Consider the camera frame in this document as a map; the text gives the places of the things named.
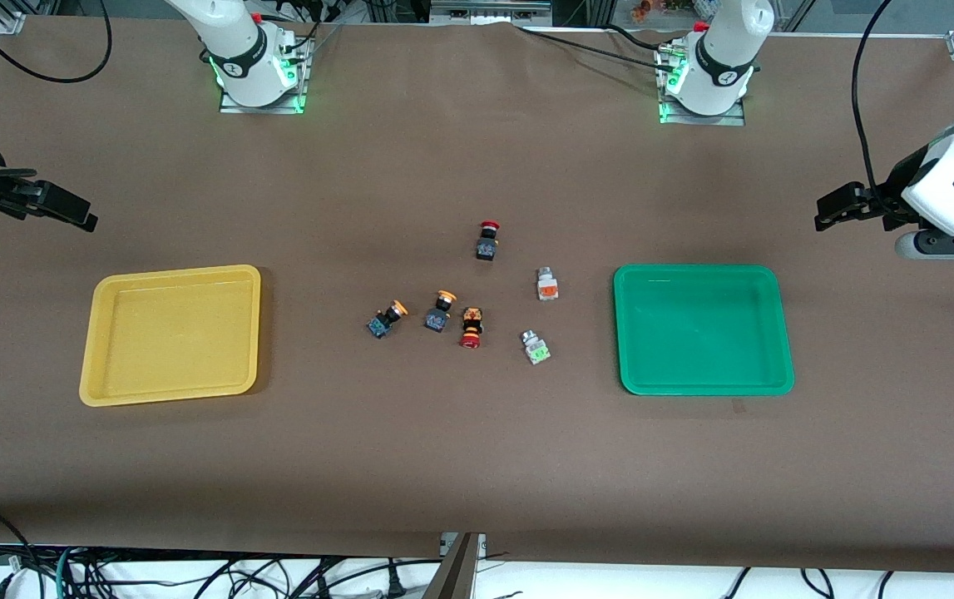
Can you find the red button orange black body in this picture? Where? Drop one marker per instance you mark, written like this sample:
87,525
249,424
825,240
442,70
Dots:
471,326

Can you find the brown table cover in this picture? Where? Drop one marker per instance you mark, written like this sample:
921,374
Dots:
476,466

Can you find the red mushroom button black body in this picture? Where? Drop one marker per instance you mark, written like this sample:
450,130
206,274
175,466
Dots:
487,245

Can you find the grey metal rail box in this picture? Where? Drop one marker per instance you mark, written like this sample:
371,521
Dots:
489,10

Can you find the white button green block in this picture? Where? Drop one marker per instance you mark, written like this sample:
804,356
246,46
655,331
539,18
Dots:
536,349

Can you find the yellow plastic tray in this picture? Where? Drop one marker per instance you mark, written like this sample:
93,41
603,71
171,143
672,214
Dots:
169,337

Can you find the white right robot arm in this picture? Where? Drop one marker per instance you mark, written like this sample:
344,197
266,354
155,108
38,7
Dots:
239,50

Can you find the green plastic tray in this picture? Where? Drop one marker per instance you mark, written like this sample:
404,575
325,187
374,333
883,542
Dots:
701,333

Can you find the white button orange block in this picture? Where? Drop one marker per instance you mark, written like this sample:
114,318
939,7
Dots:
547,285

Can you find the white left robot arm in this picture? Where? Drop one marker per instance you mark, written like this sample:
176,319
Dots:
722,58

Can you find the grey metal table leg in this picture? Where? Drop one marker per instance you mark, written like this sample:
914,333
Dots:
460,574

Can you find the yellow mushroom push button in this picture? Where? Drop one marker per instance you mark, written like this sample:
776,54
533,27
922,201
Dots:
439,314
385,320

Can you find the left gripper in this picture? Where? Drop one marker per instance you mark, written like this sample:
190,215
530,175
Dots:
889,196

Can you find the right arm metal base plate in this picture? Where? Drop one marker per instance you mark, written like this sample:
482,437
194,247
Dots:
231,106

